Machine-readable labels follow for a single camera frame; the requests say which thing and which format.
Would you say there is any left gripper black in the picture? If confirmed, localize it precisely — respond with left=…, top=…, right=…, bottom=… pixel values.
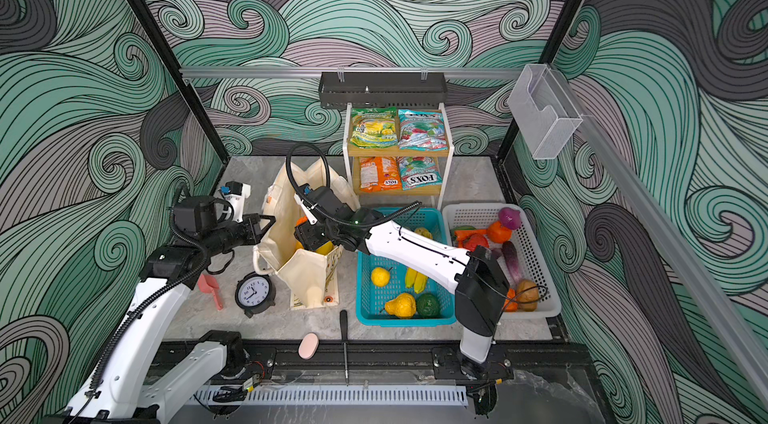
left=203, top=214, right=275, bottom=259

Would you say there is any large yellow banana bunch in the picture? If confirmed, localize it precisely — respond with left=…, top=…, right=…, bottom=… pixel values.
left=315, top=242, right=335, bottom=256

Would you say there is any cream canvas grocery bag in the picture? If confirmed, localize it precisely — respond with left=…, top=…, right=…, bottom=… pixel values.
left=253, top=169, right=344, bottom=310

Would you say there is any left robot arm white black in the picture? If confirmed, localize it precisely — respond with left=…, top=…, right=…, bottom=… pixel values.
left=43, top=181, right=275, bottom=423

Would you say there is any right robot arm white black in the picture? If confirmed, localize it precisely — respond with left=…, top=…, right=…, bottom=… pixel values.
left=285, top=143, right=509, bottom=365

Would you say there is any orange snack bag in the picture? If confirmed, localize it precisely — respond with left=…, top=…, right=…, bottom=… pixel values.
left=360, top=157, right=402, bottom=193

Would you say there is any teal Fox's candy bag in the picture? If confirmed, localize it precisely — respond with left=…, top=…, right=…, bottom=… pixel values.
left=397, top=156, right=442, bottom=191

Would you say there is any green yellow snack bag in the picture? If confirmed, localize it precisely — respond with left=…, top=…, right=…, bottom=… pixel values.
left=350, top=107, right=398, bottom=149

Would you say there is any teal red snack bag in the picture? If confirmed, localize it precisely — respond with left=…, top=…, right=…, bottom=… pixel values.
left=398, top=109, right=448, bottom=152

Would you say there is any black alarm clock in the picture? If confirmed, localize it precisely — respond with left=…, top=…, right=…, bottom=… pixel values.
left=235, top=272, right=276, bottom=318

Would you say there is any yellow lemon lower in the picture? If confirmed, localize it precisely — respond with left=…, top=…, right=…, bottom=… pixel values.
left=370, top=267, right=391, bottom=288

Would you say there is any black screwdriver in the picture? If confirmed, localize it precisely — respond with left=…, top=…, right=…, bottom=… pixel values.
left=339, top=310, right=350, bottom=386

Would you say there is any white wooden two-tier shelf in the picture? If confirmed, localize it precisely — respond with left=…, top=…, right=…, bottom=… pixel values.
left=342, top=103, right=455, bottom=210

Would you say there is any pink plastic scoop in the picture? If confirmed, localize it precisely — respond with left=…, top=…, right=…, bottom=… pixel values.
left=197, top=273, right=224, bottom=311

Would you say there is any teal plastic basket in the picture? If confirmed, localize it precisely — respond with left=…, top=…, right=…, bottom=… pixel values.
left=356, top=208, right=456, bottom=327

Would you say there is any yellow mango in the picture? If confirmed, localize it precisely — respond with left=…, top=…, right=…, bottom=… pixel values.
left=413, top=227, right=433, bottom=239

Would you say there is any pink oval eraser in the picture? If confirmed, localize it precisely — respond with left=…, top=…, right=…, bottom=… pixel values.
left=298, top=333, right=319, bottom=360

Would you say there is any yellow pear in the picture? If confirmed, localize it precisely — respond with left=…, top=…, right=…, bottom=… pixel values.
left=384, top=293, right=417, bottom=319

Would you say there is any small yellow banana bunch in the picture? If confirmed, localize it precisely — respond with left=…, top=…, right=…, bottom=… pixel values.
left=405, top=268, right=428, bottom=294

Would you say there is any green avocado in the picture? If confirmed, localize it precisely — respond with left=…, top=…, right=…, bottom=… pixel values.
left=416, top=293, right=441, bottom=319

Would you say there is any orange carrot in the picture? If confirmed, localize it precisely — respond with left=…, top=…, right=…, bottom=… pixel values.
left=453, top=229, right=487, bottom=244

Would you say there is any red apple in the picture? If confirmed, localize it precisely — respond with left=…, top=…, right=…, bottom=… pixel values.
left=463, top=234, right=489, bottom=252

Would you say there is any orange tomato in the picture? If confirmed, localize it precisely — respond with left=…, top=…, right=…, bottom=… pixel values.
left=486, top=221, right=513, bottom=244

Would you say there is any dark eggplant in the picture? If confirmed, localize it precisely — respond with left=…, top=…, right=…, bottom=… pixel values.
left=501, top=241, right=523, bottom=286

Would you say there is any purple onion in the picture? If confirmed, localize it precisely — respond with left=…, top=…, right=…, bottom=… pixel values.
left=498, top=207, right=522, bottom=231

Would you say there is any orange bell pepper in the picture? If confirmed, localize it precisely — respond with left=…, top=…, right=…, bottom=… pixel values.
left=503, top=288, right=518, bottom=313

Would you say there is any brown potato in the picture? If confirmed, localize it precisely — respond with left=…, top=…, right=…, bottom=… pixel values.
left=516, top=279, right=540, bottom=312

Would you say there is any white plastic basket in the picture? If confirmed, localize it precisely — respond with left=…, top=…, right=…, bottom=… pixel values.
left=442, top=203, right=562, bottom=322

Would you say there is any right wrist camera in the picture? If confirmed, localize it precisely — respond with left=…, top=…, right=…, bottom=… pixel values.
left=294, top=184, right=330, bottom=225

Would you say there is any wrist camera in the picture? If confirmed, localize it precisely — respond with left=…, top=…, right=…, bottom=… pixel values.
left=220, top=181, right=251, bottom=223
left=294, top=184, right=330, bottom=225

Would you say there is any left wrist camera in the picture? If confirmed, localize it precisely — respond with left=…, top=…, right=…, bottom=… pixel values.
left=220, top=181, right=251, bottom=223

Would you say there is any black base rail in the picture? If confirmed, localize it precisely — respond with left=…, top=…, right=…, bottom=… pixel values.
left=243, top=339, right=580, bottom=378

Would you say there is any white cable duct strip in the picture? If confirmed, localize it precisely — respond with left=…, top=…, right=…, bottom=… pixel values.
left=227, top=384, right=469, bottom=407

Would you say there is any clear acrylic wall holder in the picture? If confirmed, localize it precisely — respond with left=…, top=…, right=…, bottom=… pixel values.
left=507, top=64, right=583, bottom=161

